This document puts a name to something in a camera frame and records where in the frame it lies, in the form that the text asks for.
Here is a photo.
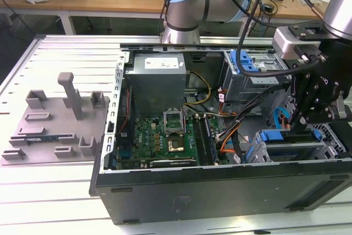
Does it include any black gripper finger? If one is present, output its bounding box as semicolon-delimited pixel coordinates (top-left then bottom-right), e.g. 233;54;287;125
291;73;314;134
305;102;340;124

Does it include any hard disk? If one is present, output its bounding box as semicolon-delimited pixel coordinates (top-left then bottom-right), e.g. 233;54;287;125
244;129;323;164

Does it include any metal disk bay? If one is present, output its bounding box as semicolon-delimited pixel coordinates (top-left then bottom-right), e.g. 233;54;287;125
244;129;344;163

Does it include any metal optical drive cage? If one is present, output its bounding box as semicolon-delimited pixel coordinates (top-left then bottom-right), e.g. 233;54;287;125
221;49;294;111

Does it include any blue plastic drive latch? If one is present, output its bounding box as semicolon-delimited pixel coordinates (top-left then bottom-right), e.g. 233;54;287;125
230;50;261;75

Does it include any dark installed RAM stick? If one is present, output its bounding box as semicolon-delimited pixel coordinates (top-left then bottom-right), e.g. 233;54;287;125
203;116;219;165

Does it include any black RAM slot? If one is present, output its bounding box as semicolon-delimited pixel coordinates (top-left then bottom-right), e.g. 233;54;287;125
192;116;206;165

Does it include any metal socket cover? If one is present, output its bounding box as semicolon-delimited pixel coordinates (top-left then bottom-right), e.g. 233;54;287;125
162;107;185;136

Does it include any CPU socket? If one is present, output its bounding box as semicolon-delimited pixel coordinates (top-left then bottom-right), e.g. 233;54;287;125
165;135;185;154

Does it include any black graphics card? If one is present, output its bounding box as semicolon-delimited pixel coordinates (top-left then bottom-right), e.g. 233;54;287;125
150;159;197;167

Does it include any grey power supply unit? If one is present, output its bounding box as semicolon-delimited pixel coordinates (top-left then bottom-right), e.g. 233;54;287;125
125;53;190;112

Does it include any black PC case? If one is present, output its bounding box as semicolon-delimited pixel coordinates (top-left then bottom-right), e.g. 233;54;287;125
88;42;352;226

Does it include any green motherboard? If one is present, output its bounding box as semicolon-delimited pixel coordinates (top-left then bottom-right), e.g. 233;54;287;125
115;113;229;167

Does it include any wooden workbench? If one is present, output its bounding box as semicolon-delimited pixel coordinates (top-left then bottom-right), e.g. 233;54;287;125
0;0;352;36

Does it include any grey parts rack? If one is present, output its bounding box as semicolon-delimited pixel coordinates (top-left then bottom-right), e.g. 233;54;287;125
0;72;111;166

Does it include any RAM stick with blue label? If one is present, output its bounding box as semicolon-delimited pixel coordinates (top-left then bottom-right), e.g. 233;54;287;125
25;135;61;143

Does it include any orange power wire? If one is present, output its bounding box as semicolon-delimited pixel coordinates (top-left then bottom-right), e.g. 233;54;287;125
279;116;293;130

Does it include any blue wire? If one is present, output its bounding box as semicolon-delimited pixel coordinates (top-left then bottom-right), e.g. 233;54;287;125
273;107;290;130

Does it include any thick black cable bundle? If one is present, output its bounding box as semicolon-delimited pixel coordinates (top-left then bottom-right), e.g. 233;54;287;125
233;82;292;125

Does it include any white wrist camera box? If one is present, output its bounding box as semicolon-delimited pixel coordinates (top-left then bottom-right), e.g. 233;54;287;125
271;24;328;63

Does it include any black camera cable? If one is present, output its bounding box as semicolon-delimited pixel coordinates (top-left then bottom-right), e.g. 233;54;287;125
236;0;328;78

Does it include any multicolour wire bundle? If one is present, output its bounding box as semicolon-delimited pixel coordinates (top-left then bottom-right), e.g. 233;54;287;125
216;112;248;144

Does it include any orange flat cable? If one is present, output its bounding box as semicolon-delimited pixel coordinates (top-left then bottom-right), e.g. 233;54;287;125
218;135;238;155

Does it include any yellow black wire bundle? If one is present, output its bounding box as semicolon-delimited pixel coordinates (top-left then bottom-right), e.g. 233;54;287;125
183;69;212;107

